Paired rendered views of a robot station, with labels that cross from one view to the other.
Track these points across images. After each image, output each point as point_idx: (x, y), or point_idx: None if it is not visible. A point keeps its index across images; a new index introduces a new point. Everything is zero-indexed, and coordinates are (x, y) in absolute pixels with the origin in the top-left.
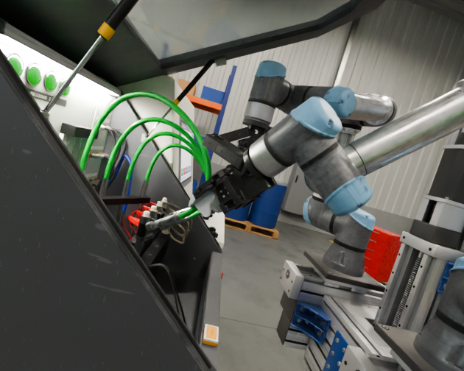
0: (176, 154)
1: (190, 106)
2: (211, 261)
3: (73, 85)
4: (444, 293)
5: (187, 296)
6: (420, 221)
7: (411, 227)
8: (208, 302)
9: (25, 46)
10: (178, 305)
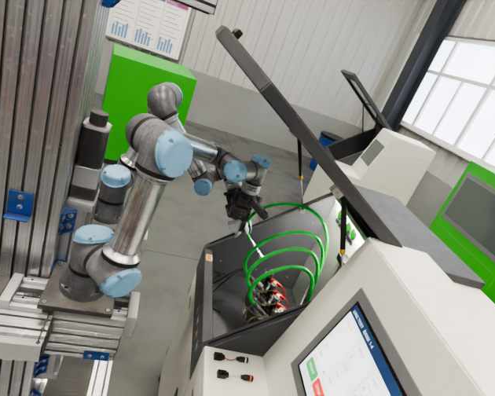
0: (317, 314)
1: (454, 379)
2: (211, 321)
3: (358, 236)
4: (123, 194)
5: (214, 335)
6: (97, 188)
7: (94, 196)
8: (210, 276)
9: (338, 203)
10: (218, 324)
